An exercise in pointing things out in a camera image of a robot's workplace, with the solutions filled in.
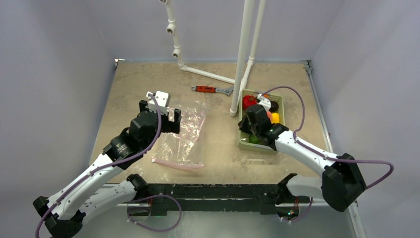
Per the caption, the light green plastic basket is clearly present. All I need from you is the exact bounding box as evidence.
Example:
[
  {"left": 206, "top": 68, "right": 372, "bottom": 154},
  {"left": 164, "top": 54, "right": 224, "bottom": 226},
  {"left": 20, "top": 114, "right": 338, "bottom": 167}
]
[{"left": 238, "top": 89, "right": 285, "bottom": 154}]

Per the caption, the clear zip top bag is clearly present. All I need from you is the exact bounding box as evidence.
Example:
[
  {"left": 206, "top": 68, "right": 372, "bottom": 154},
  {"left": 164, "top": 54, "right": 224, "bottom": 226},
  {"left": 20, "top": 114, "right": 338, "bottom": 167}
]
[{"left": 151, "top": 100, "right": 209, "bottom": 171}]

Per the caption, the pink toy peach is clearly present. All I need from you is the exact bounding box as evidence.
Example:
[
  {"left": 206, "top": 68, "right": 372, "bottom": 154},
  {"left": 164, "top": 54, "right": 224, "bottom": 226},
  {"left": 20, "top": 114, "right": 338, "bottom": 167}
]
[{"left": 266, "top": 111, "right": 273, "bottom": 121}]

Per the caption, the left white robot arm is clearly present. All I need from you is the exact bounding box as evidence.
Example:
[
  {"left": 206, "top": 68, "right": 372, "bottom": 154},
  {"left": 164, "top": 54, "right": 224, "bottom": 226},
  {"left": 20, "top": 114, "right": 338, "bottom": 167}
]
[{"left": 33, "top": 98, "right": 182, "bottom": 238}]

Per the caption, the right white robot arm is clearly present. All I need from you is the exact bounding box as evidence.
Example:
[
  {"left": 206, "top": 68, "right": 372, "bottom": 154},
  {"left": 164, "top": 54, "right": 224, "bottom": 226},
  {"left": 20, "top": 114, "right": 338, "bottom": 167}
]
[{"left": 238, "top": 105, "right": 367, "bottom": 212}]

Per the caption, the green orange toy mango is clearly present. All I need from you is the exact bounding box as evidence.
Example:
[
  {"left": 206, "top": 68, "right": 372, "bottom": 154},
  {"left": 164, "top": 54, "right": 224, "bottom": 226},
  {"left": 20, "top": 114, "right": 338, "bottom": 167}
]
[{"left": 248, "top": 134, "right": 260, "bottom": 144}]

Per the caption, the yellow toy bell pepper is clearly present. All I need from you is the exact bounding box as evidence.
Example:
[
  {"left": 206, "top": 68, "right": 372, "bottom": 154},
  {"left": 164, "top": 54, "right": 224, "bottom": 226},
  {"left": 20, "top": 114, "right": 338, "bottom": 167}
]
[{"left": 271, "top": 113, "right": 281, "bottom": 123}]

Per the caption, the dark purple toy tomato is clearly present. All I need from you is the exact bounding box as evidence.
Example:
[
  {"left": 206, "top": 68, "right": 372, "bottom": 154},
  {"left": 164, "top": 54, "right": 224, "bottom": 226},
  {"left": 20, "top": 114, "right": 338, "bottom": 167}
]
[{"left": 269, "top": 101, "right": 279, "bottom": 113}]

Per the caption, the red toy tomato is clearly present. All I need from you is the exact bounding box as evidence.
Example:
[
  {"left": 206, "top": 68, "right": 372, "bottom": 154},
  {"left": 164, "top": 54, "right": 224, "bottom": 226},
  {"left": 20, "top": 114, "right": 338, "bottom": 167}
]
[{"left": 242, "top": 95, "right": 258, "bottom": 111}]

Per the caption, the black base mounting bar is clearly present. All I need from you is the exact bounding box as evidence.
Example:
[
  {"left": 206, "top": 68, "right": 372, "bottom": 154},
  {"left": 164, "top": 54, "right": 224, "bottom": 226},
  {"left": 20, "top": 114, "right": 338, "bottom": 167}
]
[{"left": 128, "top": 176, "right": 310, "bottom": 216}]

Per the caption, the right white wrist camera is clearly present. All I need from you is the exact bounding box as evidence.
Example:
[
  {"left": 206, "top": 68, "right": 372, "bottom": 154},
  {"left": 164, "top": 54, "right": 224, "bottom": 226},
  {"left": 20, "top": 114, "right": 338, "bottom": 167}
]
[{"left": 257, "top": 93, "right": 271, "bottom": 112}]

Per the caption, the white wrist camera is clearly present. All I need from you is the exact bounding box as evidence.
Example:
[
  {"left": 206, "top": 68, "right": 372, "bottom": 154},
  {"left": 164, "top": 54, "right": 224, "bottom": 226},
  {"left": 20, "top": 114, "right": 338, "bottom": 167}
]
[
  {"left": 257, "top": 93, "right": 271, "bottom": 112},
  {"left": 146, "top": 91, "right": 170, "bottom": 116}
]

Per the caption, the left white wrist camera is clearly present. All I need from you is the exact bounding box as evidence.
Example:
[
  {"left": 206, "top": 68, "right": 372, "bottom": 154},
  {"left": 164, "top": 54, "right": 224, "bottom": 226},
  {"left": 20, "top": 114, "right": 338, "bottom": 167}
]
[{"left": 146, "top": 91, "right": 170, "bottom": 116}]

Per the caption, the red handled adjustable wrench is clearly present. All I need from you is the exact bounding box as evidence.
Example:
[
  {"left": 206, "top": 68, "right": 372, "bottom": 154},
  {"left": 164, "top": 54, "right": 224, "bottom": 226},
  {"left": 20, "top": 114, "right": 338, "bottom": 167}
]
[{"left": 191, "top": 85, "right": 234, "bottom": 97}]

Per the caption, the white pvc pipe frame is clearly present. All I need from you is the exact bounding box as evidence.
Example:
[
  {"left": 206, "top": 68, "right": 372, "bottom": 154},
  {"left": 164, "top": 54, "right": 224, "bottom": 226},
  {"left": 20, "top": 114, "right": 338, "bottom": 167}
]
[{"left": 160, "top": 0, "right": 266, "bottom": 117}]

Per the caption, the aluminium rail frame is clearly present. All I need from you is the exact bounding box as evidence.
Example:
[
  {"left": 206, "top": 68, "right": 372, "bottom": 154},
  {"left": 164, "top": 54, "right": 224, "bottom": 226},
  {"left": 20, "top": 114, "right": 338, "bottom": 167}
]
[{"left": 301, "top": 60, "right": 367, "bottom": 238}]

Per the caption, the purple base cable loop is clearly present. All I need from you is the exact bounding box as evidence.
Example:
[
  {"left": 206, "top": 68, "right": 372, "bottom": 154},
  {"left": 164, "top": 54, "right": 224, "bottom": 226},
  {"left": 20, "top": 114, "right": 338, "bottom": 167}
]
[{"left": 126, "top": 194, "right": 183, "bottom": 233}]

